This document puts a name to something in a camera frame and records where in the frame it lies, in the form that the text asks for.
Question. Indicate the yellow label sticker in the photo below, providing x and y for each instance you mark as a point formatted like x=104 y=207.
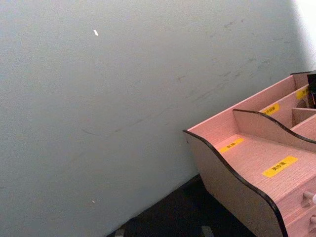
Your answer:
x=280 y=166
x=232 y=145
x=271 y=109
x=302 y=93

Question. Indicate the pale wooden desk organizer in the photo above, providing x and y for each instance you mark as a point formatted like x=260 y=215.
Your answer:
x=222 y=177

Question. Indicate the black table cloth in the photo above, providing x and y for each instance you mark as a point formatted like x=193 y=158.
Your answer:
x=182 y=212

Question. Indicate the pale wooden drawer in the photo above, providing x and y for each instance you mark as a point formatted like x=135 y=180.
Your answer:
x=291 y=195
x=300 y=225

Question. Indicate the pale grey wall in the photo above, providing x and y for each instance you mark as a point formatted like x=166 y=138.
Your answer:
x=98 y=98

